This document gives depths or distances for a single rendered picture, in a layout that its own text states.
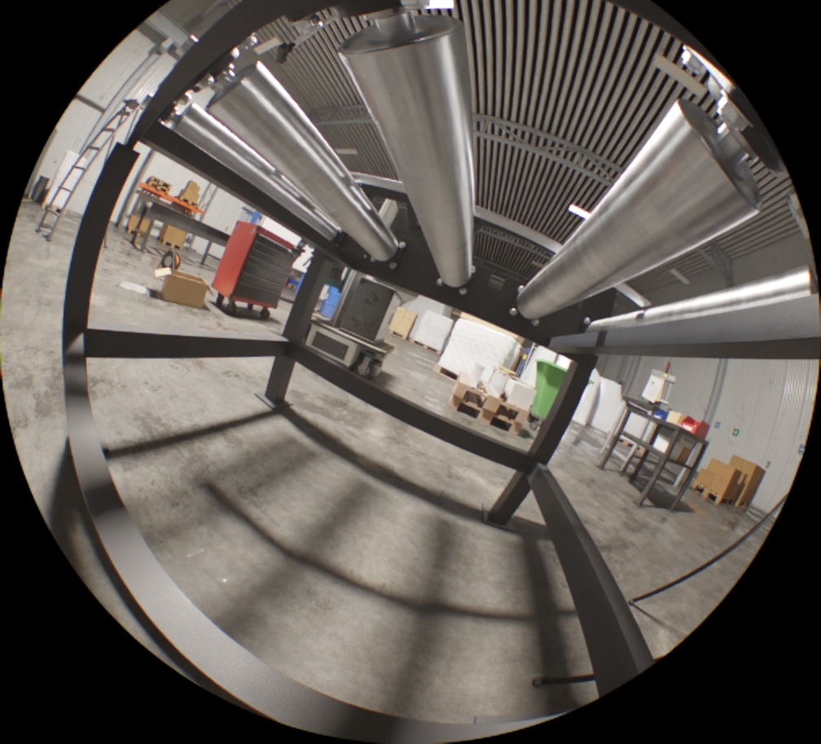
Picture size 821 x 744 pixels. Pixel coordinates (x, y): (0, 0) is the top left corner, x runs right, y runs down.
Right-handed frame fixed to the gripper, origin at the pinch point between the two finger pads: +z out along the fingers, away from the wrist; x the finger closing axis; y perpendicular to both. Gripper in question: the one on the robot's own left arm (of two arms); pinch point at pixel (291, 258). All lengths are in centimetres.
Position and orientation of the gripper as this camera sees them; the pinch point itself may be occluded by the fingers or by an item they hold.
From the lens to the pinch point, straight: 268.0
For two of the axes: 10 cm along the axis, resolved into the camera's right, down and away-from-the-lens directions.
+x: -2.5, 0.5, -9.7
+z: -6.9, 6.8, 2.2
